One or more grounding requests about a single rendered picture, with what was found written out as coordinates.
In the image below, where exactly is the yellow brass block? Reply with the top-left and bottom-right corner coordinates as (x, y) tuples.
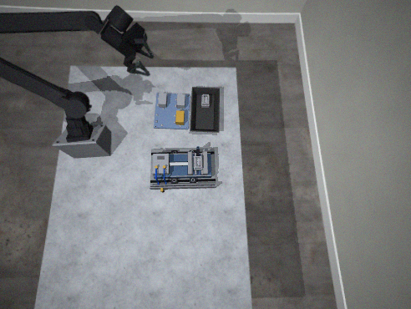
(175, 110), (185, 125)

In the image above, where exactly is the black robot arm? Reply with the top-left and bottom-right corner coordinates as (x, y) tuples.
(0, 5), (147, 142)

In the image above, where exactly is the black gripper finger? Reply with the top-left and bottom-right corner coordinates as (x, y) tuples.
(129, 61), (150, 76)
(139, 42), (154, 58)

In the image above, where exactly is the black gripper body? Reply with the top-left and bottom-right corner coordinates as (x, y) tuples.
(114, 35), (143, 72)

